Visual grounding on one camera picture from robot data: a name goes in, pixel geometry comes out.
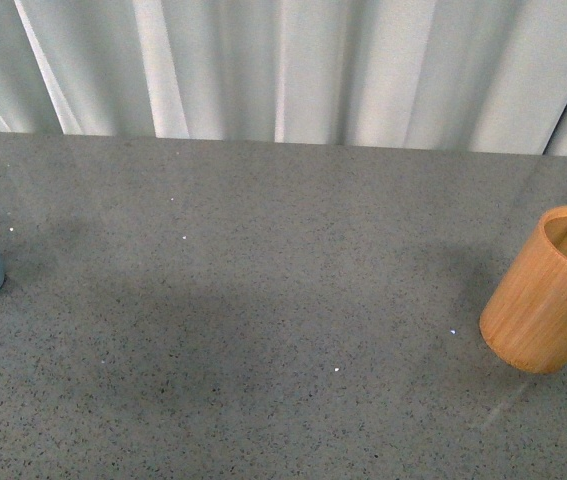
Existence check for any bamboo chopstick holder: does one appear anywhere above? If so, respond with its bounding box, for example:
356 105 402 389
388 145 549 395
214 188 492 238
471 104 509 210
479 206 567 374

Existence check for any white pleated curtain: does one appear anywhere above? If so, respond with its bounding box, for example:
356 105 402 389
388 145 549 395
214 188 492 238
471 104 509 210
0 1 567 156

